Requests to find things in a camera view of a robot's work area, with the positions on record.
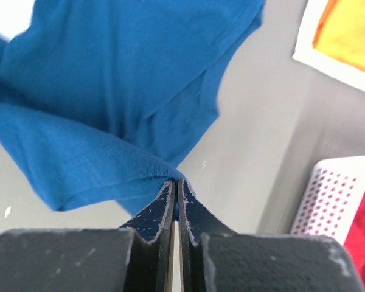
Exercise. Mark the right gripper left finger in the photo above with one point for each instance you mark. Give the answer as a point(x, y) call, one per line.
point(137, 256)

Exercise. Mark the blue t shirt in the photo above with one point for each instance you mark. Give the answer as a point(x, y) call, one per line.
point(102, 100)

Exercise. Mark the white plastic basket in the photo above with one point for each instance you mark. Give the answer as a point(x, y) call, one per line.
point(331, 199)

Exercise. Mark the folded orange t shirt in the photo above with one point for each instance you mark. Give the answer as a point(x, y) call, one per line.
point(341, 32)

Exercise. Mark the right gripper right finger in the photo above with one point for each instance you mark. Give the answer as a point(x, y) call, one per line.
point(216, 258)

